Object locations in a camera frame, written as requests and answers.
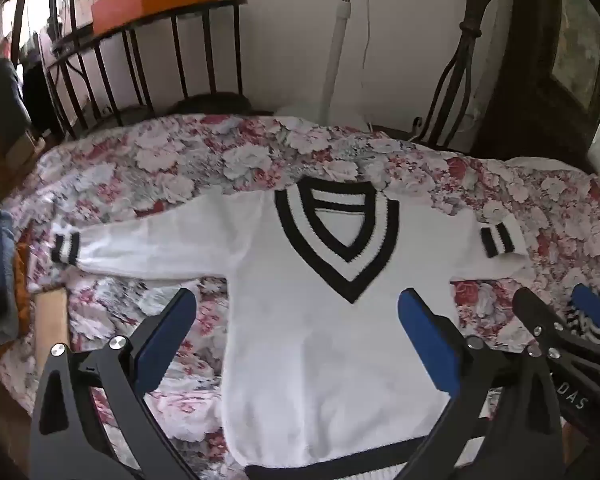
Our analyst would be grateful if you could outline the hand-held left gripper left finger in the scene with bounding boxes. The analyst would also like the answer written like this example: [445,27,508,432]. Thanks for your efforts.
[29,287,201,480]

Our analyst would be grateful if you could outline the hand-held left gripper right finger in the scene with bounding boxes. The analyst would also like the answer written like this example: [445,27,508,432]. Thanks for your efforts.
[397,287,566,480]

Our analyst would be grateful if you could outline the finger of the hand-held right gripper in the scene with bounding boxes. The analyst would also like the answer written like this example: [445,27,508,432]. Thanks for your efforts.
[511,287,581,361]
[571,283,600,351]

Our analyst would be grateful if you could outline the white black-trimmed v-neck sweater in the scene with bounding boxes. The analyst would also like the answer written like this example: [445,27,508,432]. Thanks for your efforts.
[50,176,528,480]

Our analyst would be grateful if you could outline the black white striped cloth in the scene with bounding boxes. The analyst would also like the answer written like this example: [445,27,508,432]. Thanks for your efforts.
[565,290,600,348]

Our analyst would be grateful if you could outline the wooden board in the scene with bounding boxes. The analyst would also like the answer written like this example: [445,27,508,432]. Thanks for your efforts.
[34,289,71,361]

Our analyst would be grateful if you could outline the floral bedspread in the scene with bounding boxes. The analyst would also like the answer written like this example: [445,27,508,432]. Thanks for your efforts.
[0,112,600,480]

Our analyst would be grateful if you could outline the dark wooden cabinet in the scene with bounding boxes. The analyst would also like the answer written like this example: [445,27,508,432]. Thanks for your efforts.
[475,0,600,171]

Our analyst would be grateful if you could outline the landscape painting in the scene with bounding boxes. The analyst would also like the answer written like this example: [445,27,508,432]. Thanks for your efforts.
[550,0,600,111]

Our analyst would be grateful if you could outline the dark cloth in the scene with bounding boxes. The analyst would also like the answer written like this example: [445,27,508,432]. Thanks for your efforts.
[0,57,36,161]

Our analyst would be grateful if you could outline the white fan stand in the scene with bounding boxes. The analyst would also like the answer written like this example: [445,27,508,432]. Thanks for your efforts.
[275,0,376,128]

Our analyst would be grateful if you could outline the black metal rack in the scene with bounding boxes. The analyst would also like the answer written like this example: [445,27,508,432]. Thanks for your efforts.
[45,0,248,141]

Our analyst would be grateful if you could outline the black iron bed frame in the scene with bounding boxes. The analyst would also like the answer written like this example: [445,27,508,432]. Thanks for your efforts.
[410,0,496,151]

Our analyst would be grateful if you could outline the thin cable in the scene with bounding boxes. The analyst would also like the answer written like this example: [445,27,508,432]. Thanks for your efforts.
[357,0,376,126]

